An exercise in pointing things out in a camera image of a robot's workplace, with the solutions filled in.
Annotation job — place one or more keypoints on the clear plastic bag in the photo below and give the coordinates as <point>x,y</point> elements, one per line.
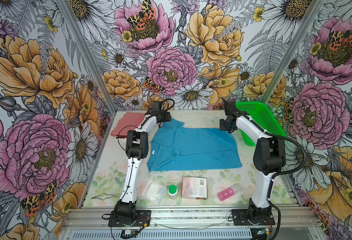
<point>154,192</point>

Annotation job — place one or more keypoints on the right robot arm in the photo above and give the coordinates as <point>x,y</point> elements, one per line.
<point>268,159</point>

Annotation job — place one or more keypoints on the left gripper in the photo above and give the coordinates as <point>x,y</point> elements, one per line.
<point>167,117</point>

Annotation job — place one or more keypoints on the aluminium front rail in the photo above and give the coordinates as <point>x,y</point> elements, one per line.
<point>187,217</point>

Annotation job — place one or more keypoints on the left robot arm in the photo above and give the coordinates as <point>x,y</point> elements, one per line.
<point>137,149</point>

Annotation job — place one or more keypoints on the metal paper clip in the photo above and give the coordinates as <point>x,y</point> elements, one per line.
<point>105,196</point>

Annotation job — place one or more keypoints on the pink printed card box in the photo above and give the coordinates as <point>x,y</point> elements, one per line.
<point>194,188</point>

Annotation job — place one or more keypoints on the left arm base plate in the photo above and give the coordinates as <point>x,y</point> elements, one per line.
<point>139,219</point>

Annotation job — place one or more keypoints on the folded red t shirt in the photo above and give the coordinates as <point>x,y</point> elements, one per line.
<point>130,121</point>

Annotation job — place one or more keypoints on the green plastic basket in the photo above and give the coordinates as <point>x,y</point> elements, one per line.
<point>260,114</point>

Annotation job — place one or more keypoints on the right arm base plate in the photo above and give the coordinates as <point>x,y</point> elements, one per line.
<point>243,217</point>

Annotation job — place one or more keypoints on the blue t shirt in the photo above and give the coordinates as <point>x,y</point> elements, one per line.
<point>176,148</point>

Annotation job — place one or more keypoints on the pink pill organizer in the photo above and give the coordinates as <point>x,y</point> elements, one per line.
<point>229,192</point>

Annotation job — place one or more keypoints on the green capped small bottle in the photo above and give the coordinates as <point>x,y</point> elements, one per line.
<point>173,191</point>

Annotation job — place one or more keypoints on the white vented cable duct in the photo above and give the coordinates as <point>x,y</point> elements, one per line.
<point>161,234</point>

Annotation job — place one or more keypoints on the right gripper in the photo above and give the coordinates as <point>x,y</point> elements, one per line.
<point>223,127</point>

